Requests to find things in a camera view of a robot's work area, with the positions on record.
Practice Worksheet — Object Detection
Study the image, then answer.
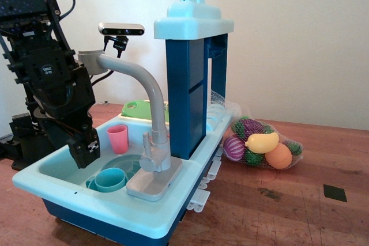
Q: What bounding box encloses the grey toy faucet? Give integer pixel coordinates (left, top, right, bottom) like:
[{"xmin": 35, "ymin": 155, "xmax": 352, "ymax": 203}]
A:
[{"xmin": 78, "ymin": 50, "xmax": 184, "ymax": 202}]

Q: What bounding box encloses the mesh bag of toy food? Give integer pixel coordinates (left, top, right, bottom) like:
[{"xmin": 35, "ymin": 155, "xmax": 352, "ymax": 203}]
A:
[{"xmin": 206, "ymin": 91, "xmax": 303, "ymax": 170}]

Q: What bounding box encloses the grey faucet lever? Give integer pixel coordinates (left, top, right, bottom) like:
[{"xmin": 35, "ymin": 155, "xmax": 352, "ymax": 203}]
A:
[{"xmin": 140, "ymin": 132, "xmax": 157, "ymax": 172}]

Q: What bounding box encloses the white plastic clip upper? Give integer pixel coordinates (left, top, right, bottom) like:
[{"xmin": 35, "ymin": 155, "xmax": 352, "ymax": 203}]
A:
[{"xmin": 198, "ymin": 160, "xmax": 221, "ymax": 190}]

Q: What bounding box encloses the purple white toy onion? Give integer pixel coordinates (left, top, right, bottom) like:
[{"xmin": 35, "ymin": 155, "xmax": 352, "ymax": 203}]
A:
[{"xmin": 223, "ymin": 137, "xmax": 245, "ymax": 161}]

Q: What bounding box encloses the teal plastic cup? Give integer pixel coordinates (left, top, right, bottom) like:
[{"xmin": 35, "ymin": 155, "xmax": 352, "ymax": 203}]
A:
[{"xmin": 86, "ymin": 168, "xmax": 127, "ymax": 193}]

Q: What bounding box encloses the grey depth camera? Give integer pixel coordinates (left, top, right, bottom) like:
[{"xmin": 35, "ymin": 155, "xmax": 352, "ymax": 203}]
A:
[{"xmin": 98, "ymin": 22, "xmax": 145, "ymax": 36}]

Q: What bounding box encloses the black camera cable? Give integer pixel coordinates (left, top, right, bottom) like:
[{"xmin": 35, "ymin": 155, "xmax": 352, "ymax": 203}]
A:
[{"xmin": 89, "ymin": 35, "xmax": 129, "ymax": 85}]

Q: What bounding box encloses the orange toy fruit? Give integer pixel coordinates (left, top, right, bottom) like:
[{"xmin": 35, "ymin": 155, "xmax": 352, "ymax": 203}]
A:
[{"xmin": 265, "ymin": 143, "xmax": 292, "ymax": 169}]

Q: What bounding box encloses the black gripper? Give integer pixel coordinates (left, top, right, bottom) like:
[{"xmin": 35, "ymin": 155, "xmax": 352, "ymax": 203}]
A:
[{"xmin": 28, "ymin": 66, "xmax": 100, "ymax": 169}]

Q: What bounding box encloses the light blue toy sink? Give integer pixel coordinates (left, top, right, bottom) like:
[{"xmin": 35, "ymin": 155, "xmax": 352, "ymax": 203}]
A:
[{"xmin": 13, "ymin": 104, "xmax": 232, "ymax": 245}]

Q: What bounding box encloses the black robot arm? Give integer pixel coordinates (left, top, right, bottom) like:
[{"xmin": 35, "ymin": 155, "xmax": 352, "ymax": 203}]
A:
[{"xmin": 1, "ymin": 0, "xmax": 100, "ymax": 168}]

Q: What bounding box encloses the green plastic cutting board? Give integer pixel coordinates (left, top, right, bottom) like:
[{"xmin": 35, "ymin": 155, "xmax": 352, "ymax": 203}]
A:
[{"xmin": 121, "ymin": 100, "xmax": 152, "ymax": 120}]

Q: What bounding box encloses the blue toy rack tower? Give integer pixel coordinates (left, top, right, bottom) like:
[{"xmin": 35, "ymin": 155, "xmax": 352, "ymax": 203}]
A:
[{"xmin": 154, "ymin": 0, "xmax": 234, "ymax": 160}]

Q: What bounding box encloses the black tape patch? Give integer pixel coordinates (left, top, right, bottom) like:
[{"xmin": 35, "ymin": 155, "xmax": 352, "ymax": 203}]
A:
[{"xmin": 323, "ymin": 184, "xmax": 347, "ymax": 202}]

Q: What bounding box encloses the yellow toy mango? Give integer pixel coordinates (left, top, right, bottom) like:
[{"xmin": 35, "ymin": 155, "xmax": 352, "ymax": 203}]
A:
[{"xmin": 245, "ymin": 133, "xmax": 279, "ymax": 154}]

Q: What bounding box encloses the pink plastic cup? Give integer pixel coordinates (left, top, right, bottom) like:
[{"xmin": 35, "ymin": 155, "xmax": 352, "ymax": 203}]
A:
[{"xmin": 107, "ymin": 124, "xmax": 129, "ymax": 154}]

